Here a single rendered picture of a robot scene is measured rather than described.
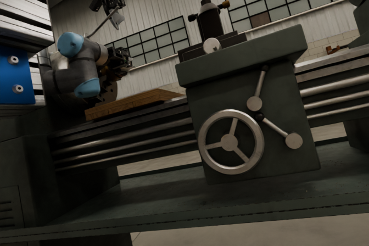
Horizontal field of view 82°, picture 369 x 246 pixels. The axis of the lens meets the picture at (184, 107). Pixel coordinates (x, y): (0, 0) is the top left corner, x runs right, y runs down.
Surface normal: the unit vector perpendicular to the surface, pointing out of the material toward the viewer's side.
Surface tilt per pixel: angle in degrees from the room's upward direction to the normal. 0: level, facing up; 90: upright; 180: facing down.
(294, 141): 90
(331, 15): 90
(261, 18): 90
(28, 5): 90
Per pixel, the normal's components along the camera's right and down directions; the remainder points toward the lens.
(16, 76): 0.89, -0.24
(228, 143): -0.30, -0.01
